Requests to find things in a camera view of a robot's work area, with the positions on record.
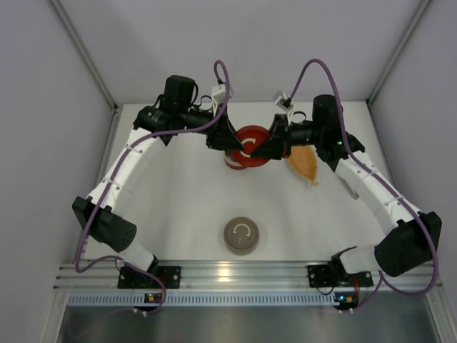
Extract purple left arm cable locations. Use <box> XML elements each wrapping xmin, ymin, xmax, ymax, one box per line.
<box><xmin>74</xmin><ymin>59</ymin><xmax>231</xmax><ymax>315</ymax></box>

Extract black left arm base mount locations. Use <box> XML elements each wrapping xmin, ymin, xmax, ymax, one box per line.
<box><xmin>117</xmin><ymin>266</ymin><xmax>181</xmax><ymax>289</ymax></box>

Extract brown round lid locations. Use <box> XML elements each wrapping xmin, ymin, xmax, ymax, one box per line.
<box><xmin>224</xmin><ymin>217</ymin><xmax>260</xmax><ymax>246</ymax></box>

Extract slotted grey cable duct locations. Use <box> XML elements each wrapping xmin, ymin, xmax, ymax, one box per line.
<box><xmin>67</xmin><ymin>292</ymin><xmax>358</xmax><ymax>307</ymax></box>

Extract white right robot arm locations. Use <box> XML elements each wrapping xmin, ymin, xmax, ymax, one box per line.
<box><xmin>252</xmin><ymin>92</ymin><xmax>442</xmax><ymax>277</ymax></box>

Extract red band metal container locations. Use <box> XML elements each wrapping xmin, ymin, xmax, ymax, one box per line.
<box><xmin>224</xmin><ymin>151</ymin><xmax>246</xmax><ymax>170</ymax></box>

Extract red round lid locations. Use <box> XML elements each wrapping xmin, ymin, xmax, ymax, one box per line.
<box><xmin>231</xmin><ymin>125</ymin><xmax>270</xmax><ymax>168</ymax></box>

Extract left aluminium frame post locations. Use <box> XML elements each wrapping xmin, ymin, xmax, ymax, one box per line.
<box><xmin>48</xmin><ymin>0</ymin><xmax>121</xmax><ymax>151</ymax></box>

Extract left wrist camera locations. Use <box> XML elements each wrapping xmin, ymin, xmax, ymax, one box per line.
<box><xmin>211</xmin><ymin>84</ymin><xmax>233</xmax><ymax>114</ymax></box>

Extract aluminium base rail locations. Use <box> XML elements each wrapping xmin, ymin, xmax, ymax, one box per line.
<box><xmin>53</xmin><ymin>259</ymin><xmax>440</xmax><ymax>289</ymax></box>

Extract metal tongs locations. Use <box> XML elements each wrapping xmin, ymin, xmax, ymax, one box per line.
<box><xmin>340</xmin><ymin>178</ymin><xmax>359</xmax><ymax>200</ymax></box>

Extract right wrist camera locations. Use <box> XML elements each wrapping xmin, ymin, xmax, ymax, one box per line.
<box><xmin>273</xmin><ymin>91</ymin><xmax>294</xmax><ymax>116</ymax></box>

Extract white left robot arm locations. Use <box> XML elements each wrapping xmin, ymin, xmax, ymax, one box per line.
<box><xmin>72</xmin><ymin>75</ymin><xmax>243</xmax><ymax>274</ymax></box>

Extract aluminium frame post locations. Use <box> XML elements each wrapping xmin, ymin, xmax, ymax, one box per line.
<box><xmin>366</xmin><ymin>0</ymin><xmax>435</xmax><ymax>110</ymax></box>
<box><xmin>48</xmin><ymin>0</ymin><xmax>121</xmax><ymax>151</ymax></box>

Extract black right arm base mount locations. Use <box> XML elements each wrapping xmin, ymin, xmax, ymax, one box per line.
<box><xmin>306</xmin><ymin>264</ymin><xmax>373</xmax><ymax>288</ymax></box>

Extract beige band metal container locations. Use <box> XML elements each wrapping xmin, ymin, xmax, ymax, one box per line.
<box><xmin>226</xmin><ymin>244</ymin><xmax>257</xmax><ymax>256</ymax></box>

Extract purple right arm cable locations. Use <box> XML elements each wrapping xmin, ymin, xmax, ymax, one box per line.
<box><xmin>288</xmin><ymin>59</ymin><xmax>442</xmax><ymax>312</ymax></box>

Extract right aluminium frame post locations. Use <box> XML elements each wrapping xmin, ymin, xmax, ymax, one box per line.
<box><xmin>366</xmin><ymin>0</ymin><xmax>435</xmax><ymax>110</ymax></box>

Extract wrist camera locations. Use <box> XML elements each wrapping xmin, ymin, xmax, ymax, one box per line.
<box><xmin>273</xmin><ymin>91</ymin><xmax>294</xmax><ymax>116</ymax></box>
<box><xmin>211</xmin><ymin>84</ymin><xmax>233</xmax><ymax>114</ymax></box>

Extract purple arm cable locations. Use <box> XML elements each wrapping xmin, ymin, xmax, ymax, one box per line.
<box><xmin>288</xmin><ymin>59</ymin><xmax>442</xmax><ymax>312</ymax></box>
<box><xmin>74</xmin><ymin>59</ymin><xmax>231</xmax><ymax>315</ymax></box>

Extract woven bamboo boat tray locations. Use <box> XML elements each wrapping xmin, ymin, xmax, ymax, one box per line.
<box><xmin>288</xmin><ymin>146</ymin><xmax>318</xmax><ymax>186</ymax></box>

